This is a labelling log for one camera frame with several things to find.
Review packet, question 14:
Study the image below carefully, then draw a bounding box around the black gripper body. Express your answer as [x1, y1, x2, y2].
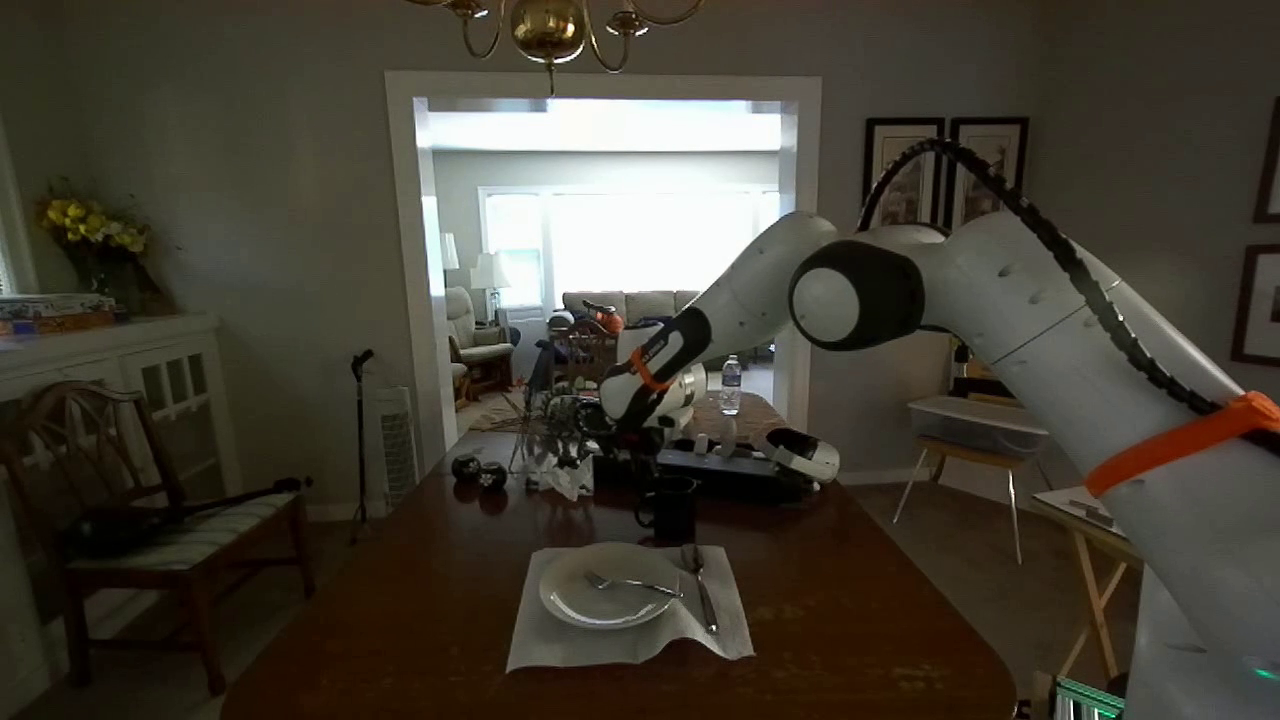
[596, 406, 679, 471]

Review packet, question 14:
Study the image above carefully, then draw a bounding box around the black mug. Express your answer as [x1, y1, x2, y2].
[631, 475, 709, 549]

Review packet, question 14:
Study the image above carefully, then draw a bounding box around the white plate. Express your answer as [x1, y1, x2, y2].
[537, 542, 689, 633]

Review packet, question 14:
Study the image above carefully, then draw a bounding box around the long black case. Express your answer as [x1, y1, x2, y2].
[587, 426, 819, 509]

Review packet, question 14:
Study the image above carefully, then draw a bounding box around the dark table centerpiece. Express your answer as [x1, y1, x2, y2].
[511, 384, 612, 502]

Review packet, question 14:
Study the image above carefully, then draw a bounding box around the white folded paper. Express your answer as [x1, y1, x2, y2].
[524, 444, 600, 502]

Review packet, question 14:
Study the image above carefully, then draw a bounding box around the clear water bottle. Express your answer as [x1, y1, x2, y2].
[714, 351, 749, 450]

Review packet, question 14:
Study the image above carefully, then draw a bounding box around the silver knife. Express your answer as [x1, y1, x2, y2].
[675, 540, 724, 635]

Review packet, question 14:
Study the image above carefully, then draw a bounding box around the white and black device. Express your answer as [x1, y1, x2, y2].
[762, 422, 847, 487]

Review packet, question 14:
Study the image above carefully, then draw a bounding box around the grey sofa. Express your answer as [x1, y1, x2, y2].
[556, 289, 735, 343]

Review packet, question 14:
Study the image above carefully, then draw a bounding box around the pale armchair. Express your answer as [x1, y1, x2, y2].
[441, 283, 524, 403]

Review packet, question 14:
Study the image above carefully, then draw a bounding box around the white cloth napkin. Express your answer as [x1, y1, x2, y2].
[499, 540, 759, 675]

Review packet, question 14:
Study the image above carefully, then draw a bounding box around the bright window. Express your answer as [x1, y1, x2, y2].
[477, 182, 791, 311]

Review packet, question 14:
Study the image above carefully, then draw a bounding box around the white table lamp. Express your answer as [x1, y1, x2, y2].
[462, 249, 514, 323]

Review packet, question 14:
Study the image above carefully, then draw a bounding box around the thin black cane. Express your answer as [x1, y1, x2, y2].
[349, 346, 378, 542]

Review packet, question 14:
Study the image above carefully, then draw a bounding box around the dark framed picture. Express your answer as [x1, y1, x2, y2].
[1252, 95, 1280, 226]
[859, 115, 947, 231]
[1226, 239, 1280, 373]
[943, 115, 1030, 231]

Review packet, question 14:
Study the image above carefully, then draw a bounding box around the wooden folding table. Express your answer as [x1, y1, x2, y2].
[1030, 479, 1140, 682]

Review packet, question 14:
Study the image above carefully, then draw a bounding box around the brass chandelier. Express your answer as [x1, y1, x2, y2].
[404, 0, 703, 76]

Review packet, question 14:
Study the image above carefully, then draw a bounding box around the pale striped seat cushion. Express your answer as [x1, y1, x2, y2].
[65, 487, 302, 574]

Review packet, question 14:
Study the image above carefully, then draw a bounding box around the teal box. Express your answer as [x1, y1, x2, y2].
[1047, 675, 1135, 720]

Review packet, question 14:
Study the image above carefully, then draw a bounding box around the dark wooden chair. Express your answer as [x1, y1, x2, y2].
[0, 377, 319, 698]

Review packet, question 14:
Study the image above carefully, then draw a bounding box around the white glass-door cabinet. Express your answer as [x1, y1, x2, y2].
[0, 311, 247, 717]

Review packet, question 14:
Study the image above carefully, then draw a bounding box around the dark bag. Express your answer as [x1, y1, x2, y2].
[56, 502, 174, 559]

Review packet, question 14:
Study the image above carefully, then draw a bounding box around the yellow flower bouquet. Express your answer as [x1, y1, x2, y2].
[36, 190, 174, 318]

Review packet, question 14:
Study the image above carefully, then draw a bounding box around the flat stack of books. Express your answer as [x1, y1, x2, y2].
[0, 293, 124, 340]

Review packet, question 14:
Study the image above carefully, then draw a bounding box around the white wall vent grille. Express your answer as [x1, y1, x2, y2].
[375, 384, 428, 517]

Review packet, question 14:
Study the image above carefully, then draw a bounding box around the white door frame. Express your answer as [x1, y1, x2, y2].
[378, 67, 822, 502]

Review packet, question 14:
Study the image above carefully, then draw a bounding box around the black corrugated cable conduit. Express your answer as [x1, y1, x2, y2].
[854, 137, 1280, 454]

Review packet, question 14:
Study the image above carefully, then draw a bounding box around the wide orange cable strap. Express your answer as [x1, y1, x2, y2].
[1078, 389, 1280, 501]

